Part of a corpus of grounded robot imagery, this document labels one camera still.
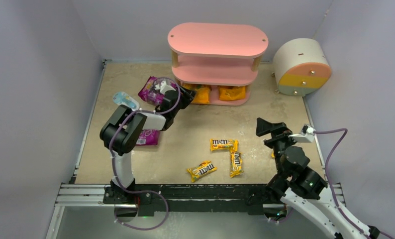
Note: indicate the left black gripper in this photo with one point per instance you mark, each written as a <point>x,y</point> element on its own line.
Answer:
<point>183,97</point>

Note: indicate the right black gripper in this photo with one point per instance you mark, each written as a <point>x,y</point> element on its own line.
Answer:
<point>276,132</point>

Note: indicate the large orange gummy candy bag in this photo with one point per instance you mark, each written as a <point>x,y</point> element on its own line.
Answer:
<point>202,92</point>

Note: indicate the purple grape candy bag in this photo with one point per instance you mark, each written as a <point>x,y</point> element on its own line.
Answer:
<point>148,137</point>
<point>148,93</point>

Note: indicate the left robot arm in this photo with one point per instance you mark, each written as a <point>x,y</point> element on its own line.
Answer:
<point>120,135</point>

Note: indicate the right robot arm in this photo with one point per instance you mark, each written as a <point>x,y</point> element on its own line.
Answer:
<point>305,190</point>

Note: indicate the pink three-tier shelf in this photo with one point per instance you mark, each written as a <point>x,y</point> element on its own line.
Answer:
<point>217,54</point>

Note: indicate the yellow m&m bag vertical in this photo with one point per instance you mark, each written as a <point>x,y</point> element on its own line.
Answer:
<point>235,163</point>

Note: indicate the yellow m&m bag upper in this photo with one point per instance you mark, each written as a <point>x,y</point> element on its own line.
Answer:
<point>224,144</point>

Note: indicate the blue white blister pack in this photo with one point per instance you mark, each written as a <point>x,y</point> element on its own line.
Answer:
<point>122,98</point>

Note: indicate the yellow m&m bag lower left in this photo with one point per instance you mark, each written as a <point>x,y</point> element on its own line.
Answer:
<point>201,170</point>

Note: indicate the round cream drawer cabinet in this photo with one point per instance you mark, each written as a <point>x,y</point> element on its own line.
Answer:
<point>300,67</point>

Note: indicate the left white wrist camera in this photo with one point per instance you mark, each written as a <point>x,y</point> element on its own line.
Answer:
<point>163,87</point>

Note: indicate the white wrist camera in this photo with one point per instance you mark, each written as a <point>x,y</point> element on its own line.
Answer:
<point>163,87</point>
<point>306,135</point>

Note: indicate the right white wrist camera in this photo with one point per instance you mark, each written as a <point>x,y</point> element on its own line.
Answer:
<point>306,135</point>

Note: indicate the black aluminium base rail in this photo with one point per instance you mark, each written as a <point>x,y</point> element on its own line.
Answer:
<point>253,199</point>

